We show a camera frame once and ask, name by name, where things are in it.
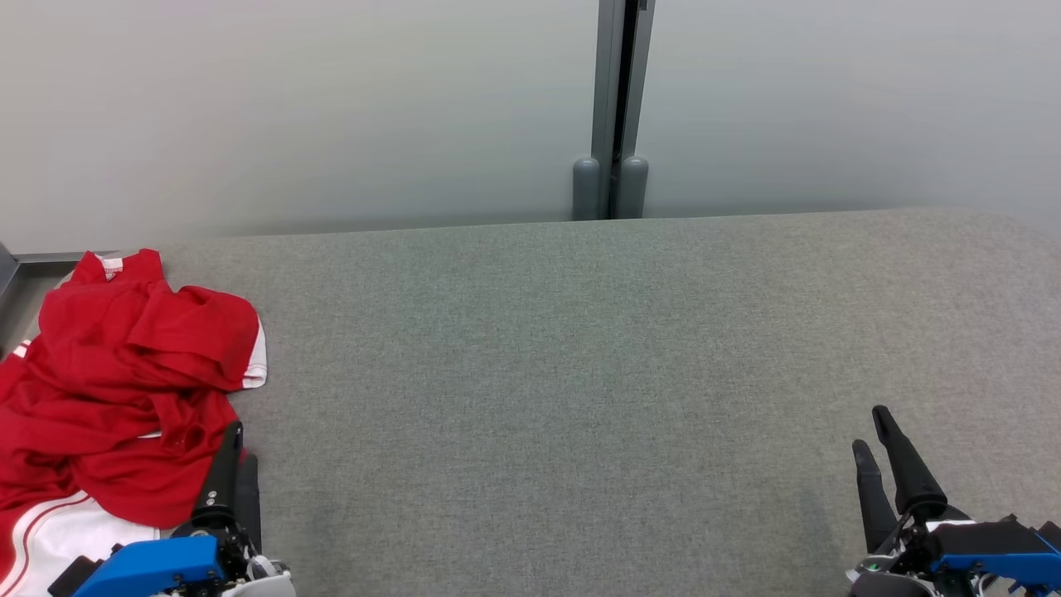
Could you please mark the blue left camera mount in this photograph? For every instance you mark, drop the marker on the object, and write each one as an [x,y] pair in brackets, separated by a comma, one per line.
[153,564]

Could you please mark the grey metal partition post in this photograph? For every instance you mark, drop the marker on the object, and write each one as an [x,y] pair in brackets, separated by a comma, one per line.
[609,83]

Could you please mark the grey metal floor rail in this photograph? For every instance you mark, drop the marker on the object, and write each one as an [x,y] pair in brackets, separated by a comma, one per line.
[7,274]

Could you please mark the red shorts with white stripes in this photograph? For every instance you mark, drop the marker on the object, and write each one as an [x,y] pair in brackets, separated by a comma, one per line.
[157,332]

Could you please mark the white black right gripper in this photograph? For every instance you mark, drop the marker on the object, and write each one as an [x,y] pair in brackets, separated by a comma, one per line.
[899,572]

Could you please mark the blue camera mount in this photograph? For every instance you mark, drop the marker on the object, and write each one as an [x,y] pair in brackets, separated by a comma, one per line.
[153,564]
[995,547]

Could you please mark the red shirt with white sleeves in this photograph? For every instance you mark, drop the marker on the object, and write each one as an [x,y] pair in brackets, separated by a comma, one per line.
[99,448]

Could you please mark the grey cylindrical post foot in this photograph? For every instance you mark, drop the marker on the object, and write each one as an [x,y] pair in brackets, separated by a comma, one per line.
[633,189]
[585,191]

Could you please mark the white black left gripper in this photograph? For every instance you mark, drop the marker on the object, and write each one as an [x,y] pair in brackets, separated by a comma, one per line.
[253,572]

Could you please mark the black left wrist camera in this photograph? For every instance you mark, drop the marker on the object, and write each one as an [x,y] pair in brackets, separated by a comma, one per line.
[70,576]

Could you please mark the blue right camera mount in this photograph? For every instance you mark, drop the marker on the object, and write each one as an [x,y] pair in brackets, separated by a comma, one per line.
[995,547]

